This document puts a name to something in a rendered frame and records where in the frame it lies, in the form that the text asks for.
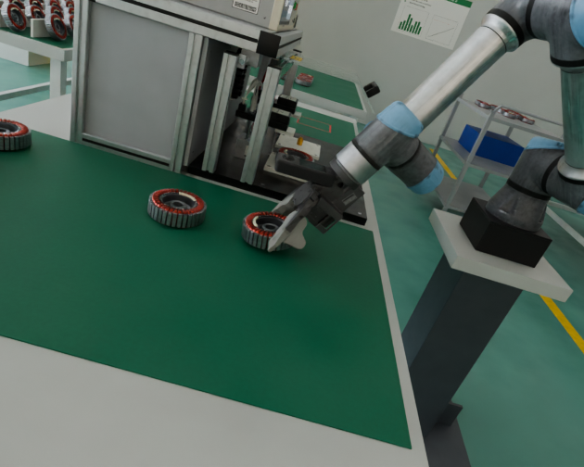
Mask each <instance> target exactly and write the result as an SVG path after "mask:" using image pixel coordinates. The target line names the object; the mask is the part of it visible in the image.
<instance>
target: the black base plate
mask: <svg viewBox="0 0 584 467"><path fill-rule="evenodd" d="M248 124H249V120H245V119H242V118H239V117H238V118H237V119H236V120H235V121H234V122H233V123H232V124H231V125H230V126H229V127H228V128H227V129H226V130H225V131H223V136H222V144H221V149H220V154H219V157H218V162H217V167H216V170H215V171H214V172H213V173H211V172H209V171H208V170H206V171H204V170H202V164H203V159H204V154H205V150H204V151H203V152H202V153H201V154H200V155H199V156H197V157H196V158H195V159H194V160H193V161H192V162H191V163H190V164H189V165H188V169H187V173H190V174H193V175H196V176H199V177H202V178H205V179H209V180H212V181H214V182H218V183H223V184H227V185H230V186H233V187H236V188H239V189H242V190H246V191H249V192H251V193H255V194H258V195H261V196H267V197H269V198H273V199H276V200H279V201H282V200H284V198H285V197H286V196H288V195H289V194H290V193H291V192H292V191H294V190H295V189H296V188H298V187H299V186H301V185H303V184H304V182H301V181H298V180H295V179H291V178H288V177H285V176H282V175H279V174H276V173H273V172H269V171H266V170H264V166H265V164H266V162H267V160H268V158H269V157H268V154H270V151H271V147H272V143H273V138H274V134H275V128H273V127H268V131H267V134H266V136H265V138H264V142H263V146H262V149H261V152H260V159H259V163H258V167H257V170H256V174H255V178H254V182H253V183H252V184H248V183H247V182H244V183H242V182H240V180H241V176H242V172H243V168H244V164H245V159H242V158H237V157H234V152H235V145H236V141H237V138H238V137H239V136H240V134H241V133H247V131H248ZM293 137H295V138H298V139H299V137H303V140H304V141H307V142H311V143H314V144H317V145H320V146H321V149H320V156H319V160H316V159H315V160H314V162H315V163H318V164H321V165H325V166H327V167H330V168H332V167H331V165H330V163H329V162H330V161H331V160H332V159H333V158H336V154H337V153H339V152H340V151H341V150H342V149H343V148H344V147H342V146H339V145H334V144H330V143H327V142H325V141H322V140H318V139H315V138H312V137H309V136H306V135H303V134H300V133H294V136H293ZM342 215H343V218H342V219H341V220H345V221H350V222H354V223H357V224H360V225H363V226H364V225H365V223H366V221H367V214H366V208H365V203H364V197H363V196H361V197H360V198H359V199H358V200H357V201H356V202H355V203H353V204H352V205H351V206H350V207H349V208H348V209H346V210H345V211H344V212H343V213H342Z"/></svg>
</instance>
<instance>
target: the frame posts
mask: <svg viewBox="0 0 584 467"><path fill-rule="evenodd" d="M238 57H239V54H238V53H235V52H232V51H229V50H225V51H223V58H222V66H221V71H220V76H219V81H218V86H217V91H216V95H215V101H214V106H213V110H212V115H211V121H210V126H209V134H208V140H207V144H206V149H205V154H204V159H203V164H202V170H204V171H206V170H208V171H209V172H211V173H213V172H214V171H215V170H216V167H217V162H218V157H219V154H220V149H221V144H222V136H223V131H224V127H225V122H226V118H227V113H228V108H229V105H230V100H231V95H232V91H233V86H234V81H235V74H236V69H237V61H238ZM271 59H272V58H271V57H267V56H263V57H262V61H261V65H260V69H259V74H258V78H257V80H258V81H262V79H263V76H264V74H265V72H266V75H265V79H264V82H263V87H261V90H262V91H261V95H260V102H259V103H258V104H257V106H256V109H257V114H256V118H255V121H254V125H253V130H252V134H251V137H250V141H249V145H248V152H247V156H246V160H245V164H244V168H243V172H242V176H241V180H240V182H242V183H244V182H247V183H248V184H252V183H253V182H254V178H255V174H256V170H257V167H258V163H259V159H260V152H261V149H262V146H263V142H264V138H265V134H266V131H267V127H268V123H269V119H270V116H271V112H272V108H273V101H274V99H275V95H276V91H277V87H278V83H279V80H280V76H281V72H282V67H279V66H276V65H274V64H271ZM297 69H298V65H295V64H294V65H293V66H292V67H291V68H290V69H289V70H288V71H287V74H286V80H285V84H284V88H283V91H282V95H287V96H290V94H291V90H292V86H293V83H294V80H295V76H296V73H297ZM266 70H267V71H266Z"/></svg>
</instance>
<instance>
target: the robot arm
mask: <svg viewBox="0 0 584 467"><path fill-rule="evenodd" d="M532 39H539V40H542V41H547V42H549V46H550V59H551V62H552V64H553V65H554V66H556V67H558V68H560V76H561V94H562V111H563V129H564V142H563V143H562V142H558V141H555V140H552V139H548V138H544V137H540V136H536V137H533V138H532V139H531V140H530V141H529V143H528V144H527V147H526V148H524V150H523V151H524V152H523V154H522V155H521V157H520V159H519V160H518V161H517V163H516V165H515V167H514V169H513V171H512V173H511V175H510V177H509V178H508V180H507V182H506V184H505V185H504V186H503V187H502V188H501V189H500V190H499V191H498V192H497V193H496V194H495V195H494V196H493V197H491V198H490V199H489V201H488V203H487V205H486V209H487V211H488V212H489V213H491V214H492V215H493V216H495V217H496V218H498V219H500V220H501V221H504V222H506V223H508V224H511V225H513V226H515V227H517V228H520V229H523V230H527V231H531V232H536V231H538V230H539V229H540V227H541V225H542V224H543V221H544V217H545V212H546V208H547V204H548V202H549V200H550V199H551V197H554V198H555V199H557V200H559V201H561V202H562V203H564V204H566V205H567V206H569V207H570V208H572V209H574V210H576V211H577V213H581V214H583V215H584V0H501V1H500V2H499V3H498V4H497V5H496V6H494V7H493V8H492V9H491V10H490V11H489V12H488V13H487V14H486V15H485V16H484V17H483V19H482V22H481V26H480V27H479V28H478V29H477V30H476V31H475V32H474V33H473V34H472V35H471V36H470V37H469V38H468V39H467V40H466V41H465V42H464V43H463V44H462V45H461V46H460V47H459V48H458V49H456V50H455V51H454V52H453V53H452V54H451V55H450V56H449V57H448V58H447V59H446V60H445V61H444V62H443V63H442V64H441V65H440V66H439V67H438V68H437V69H436V70H435V71H434V72H433V73H432V74H431V75H430V76H429V77H428V78H427V79H426V80H425V81H423V82H422V83H421V84H420V85H419V86H418V87H417V88H416V89H415V90H414V91H413V92H412V93H411V94H410V95H409V96H408V97H407V98H406V99H405V100H404V101H403V102H400V101H395V102H393V103H392V104H391V105H390V106H388V107H387V108H385V109H384V110H383V111H382V112H381V113H379V114H378V115H377V116H376V118H375V119H374V120H372V121H370V122H368V123H367V124H366V125H365V127H364V128H363V130H362V131H361V132H360V133H359V134H358V135H357V136H356V137H355V138H354V139H352V140H351V141H350V142H349V143H348V144H347V145H346V146H345V147H344V148H343V149H342V150H341V151H340V152H339V153H337V154H336V158H333V159H332V160H331V161H330V162H329V163H330V165H331V167H332V168H330V167H327V166H325V165H321V164H318V163H315V162H311V161H308V160H306V159H303V158H297V157H294V156H291V155H288V154H285V153H281V152H279V153H278V154H277V156H276V160H275V166H274V169H275V171H277V172H280V173H283V174H286V175H290V176H293V177H296V178H300V179H302V180H306V181H307V182H305V183H304V184H303V185H301V186H299V187H298V188H296V189H295V190H294V191H292V192H291V193H290V194H289V195H288V196H286V197H285V198H284V200H282V201H281V202H280V203H279V204H278V205H277V206H276V207H275V208H274V209H273V210H272V213H274V212H276V213H277V214H278V213H280V214H283V215H285V216H286V219H285V221H284V223H283V224H282V226H281V227H280V228H279V229H278V230H277V231H276V233H275V234H274V236H273V237H272V238H271V239H270V240H269V245H268V250H267V251H269V252H270V253H271V252H272V251H273V250H274V249H275V248H277V247H278V246H279V245H280V244H281V243H284V244H287V245H289V246H292V247H294V248H296V249H302V248H303V247H304V246H305V245H306V241H305V239H304V236H303V234H302V232H303V230H304V229H305V227H306V226H307V220H306V218H307V219H308V221H309V222H310V223H311V224H312V225H313V226H314V227H316V228H317V229H318V230H319V231H320V232H321V233H322V234H325V233H326V232H327V231H328V230H329V229H331V228H332V227H333V226H334V225H335V224H336V223H337V222H339V221H340V220H341V219H342V218H343V215H342V213H343V212H344V211H345V210H346V209H348V208H349V207H350V206H351V205H352V204H353V203H355V202H356V201H357V200H358V199H359V198H360V197H361V196H363V195H364V194H365V193H364V191H363V190H362V186H361V184H364V183H365V182H366V181H367V180H368V179H370V178H371V177H372V176H373V175H374V174H375V173H376V172H378V171H379V170H380V169H381V168H382V167H383V166H385V167H386V168H388V169H389V170H390V171H391V172H392V173H394V174H395V175H396V176H397V177H398V178H399V179H401V180H402V181H403V182H404V183H405V185H406V187H407V188H410V189H411V190H412V191H413V192H414V193H416V194H418V195H424V194H427V193H430V192H432V191H433V190H435V188H437V187H438V185H440V183H441V182H442V179H443V176H444V170H443V168H442V167H441V165H440V164H439V163H438V159H437V158H435V157H434V156H433V155H432V154H431V153H430V152H429V151H428V149H427V148H426V147H425V146H424V145H423V143H422V142H421V141H420V140H419V139H418V136H419V134H420V133H421V132H422V131H423V130H424V129H425V128H426V127H427V126H428V125H429V124H430V123H431V122H432V121H433V120H434V119H435V118H436V117H437V116H439V115H440V114H441V113H442V112H443V111H444V110H445V109H446V108H447V107H448V106H449V105H450V104H451V103H452V102H453V101H455V100H456V99H457V98H458V97H459V96H460V95H461V94H462V93H463V92H464V91H465V90H466V89H467V88H468V87H470V86H471V85H472V84H473V83H474V82H475V81H476V80H477V79H478V78H479V77H480V76H481V75H482V74H483V73H485V72H486V71H487V70H488V69H489V68H490V67H491V66H492V65H493V64H494V63H495V62H496V61H497V60H498V59H500V58H501V57H502V56H503V55H504V54H505V53H506V52H513V51H515V50H516V49H517V48H518V47H519V46H520V45H521V44H523V43H525V42H526V41H529V40H532ZM305 217H306V218H305ZM335 220H336V221H335ZM334 221H335V222H334ZM332 222H334V223H332ZM331 223H332V224H331ZM329 224H331V225H330V226H329V227H328V228H327V229H325V228H326V227H327V226H328V225H329Z"/></svg>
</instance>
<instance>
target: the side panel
mask: <svg viewBox="0 0 584 467"><path fill-rule="evenodd" d="M204 39H205V36H202V35H199V34H195V33H192V32H188V31H185V30H181V29H178V28H175V27H172V26H170V25H167V24H163V23H160V22H157V21H154V20H152V19H146V18H143V17H140V16H137V15H134V14H131V13H128V12H125V11H122V10H119V9H116V8H113V7H110V6H105V5H101V4H98V3H96V2H92V1H89V0H75V3H74V29H73V54H72V80H71V105H70V141H72V142H77V143H78V144H81V145H87V146H90V147H93V148H96V149H99V150H103V151H106V152H109V153H112V154H115V155H118V156H122V157H125V158H130V159H133V160H136V161H140V162H143V163H145V164H149V165H152V166H155V167H159V168H162V169H165V170H170V171H176V172H177V173H180V174H181V173H182V172H183V171H184V155H185V150H186V144H187V138H188V133H189V127H190V121H191V116H192V110H193V105H194V99H195V93H196V88H197V78H198V73H199V67H200V61H201V56H202V50H203V44H204Z"/></svg>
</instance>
